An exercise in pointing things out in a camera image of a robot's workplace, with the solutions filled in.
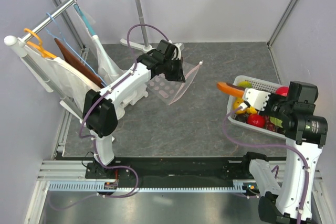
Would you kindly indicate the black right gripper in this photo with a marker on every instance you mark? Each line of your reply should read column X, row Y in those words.
column 270, row 99

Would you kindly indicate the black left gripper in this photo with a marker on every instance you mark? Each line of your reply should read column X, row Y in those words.
column 178, row 76

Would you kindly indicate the clear pink-dotted zip bag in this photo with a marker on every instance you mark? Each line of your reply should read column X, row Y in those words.
column 171, row 91

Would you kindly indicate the orange carrot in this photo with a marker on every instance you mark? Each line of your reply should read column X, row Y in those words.
column 231, row 89

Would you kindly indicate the orange citrus fruit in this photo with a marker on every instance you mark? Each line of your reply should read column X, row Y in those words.
column 237, row 103

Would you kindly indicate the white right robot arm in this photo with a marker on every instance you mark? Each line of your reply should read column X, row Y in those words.
column 306, row 135

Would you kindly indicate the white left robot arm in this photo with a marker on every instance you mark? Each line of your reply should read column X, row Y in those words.
column 100, row 107

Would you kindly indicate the red apple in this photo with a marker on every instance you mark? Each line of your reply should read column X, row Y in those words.
column 282, row 91

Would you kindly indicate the purple grape bunch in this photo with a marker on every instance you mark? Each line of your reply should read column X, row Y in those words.
column 274, row 124

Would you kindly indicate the red tomato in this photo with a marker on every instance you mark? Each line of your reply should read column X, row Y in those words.
column 256, row 120

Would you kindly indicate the yellow lemon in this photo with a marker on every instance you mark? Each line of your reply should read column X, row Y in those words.
column 251, row 110

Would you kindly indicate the green leafy vegetable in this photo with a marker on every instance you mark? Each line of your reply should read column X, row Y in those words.
column 245, row 84

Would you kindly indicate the white plastic basket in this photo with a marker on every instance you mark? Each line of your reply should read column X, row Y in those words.
column 260, row 85

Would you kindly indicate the dark purple mangosteen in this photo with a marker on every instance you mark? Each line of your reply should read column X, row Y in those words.
column 241, row 117

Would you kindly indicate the teal hanger with white cloth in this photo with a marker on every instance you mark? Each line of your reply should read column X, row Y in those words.
column 108, row 70

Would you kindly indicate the white garment on hanger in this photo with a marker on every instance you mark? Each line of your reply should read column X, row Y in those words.
column 72, row 82

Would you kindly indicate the brown garment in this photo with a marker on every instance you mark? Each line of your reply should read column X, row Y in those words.
column 74, row 62

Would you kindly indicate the metal clothes rack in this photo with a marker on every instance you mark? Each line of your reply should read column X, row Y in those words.
column 17, row 46

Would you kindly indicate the orange hanger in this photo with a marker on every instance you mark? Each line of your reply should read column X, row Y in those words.
column 43, row 52

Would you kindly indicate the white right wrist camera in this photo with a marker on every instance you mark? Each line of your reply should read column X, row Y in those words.
column 258, row 99

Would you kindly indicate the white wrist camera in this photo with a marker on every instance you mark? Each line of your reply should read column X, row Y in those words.
column 258, row 99
column 178, row 51

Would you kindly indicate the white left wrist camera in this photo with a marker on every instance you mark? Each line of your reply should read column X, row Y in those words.
column 178, row 51

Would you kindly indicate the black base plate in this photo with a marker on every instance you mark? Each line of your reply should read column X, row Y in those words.
column 173, row 171

